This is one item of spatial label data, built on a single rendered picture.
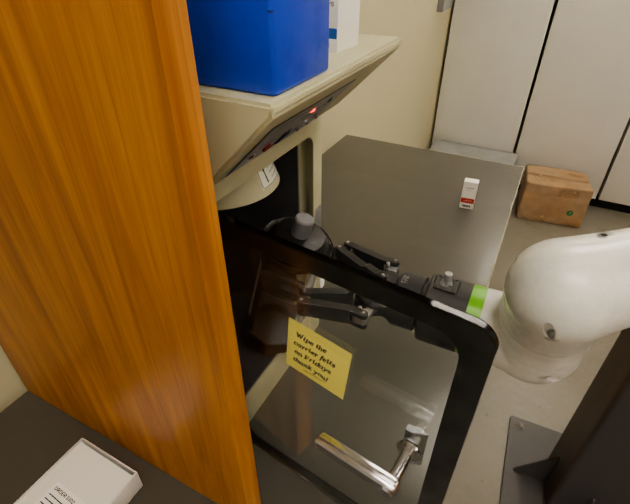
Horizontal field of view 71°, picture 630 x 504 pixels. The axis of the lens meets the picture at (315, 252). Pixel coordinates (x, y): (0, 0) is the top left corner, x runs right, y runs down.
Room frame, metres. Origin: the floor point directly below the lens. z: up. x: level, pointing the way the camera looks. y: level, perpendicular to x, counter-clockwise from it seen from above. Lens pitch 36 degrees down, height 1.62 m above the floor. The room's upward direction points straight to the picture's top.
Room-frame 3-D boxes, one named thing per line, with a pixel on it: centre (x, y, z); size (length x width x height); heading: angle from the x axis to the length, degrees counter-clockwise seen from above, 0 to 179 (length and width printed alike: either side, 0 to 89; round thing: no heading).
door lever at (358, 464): (0.24, -0.05, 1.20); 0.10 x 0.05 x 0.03; 55
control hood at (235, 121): (0.51, 0.01, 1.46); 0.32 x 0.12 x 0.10; 153
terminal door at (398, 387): (0.31, -0.01, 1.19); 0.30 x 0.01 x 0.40; 55
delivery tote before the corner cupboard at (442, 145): (2.98, -1.12, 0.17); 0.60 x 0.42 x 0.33; 61
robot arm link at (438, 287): (0.44, -0.17, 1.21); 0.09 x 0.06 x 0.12; 153
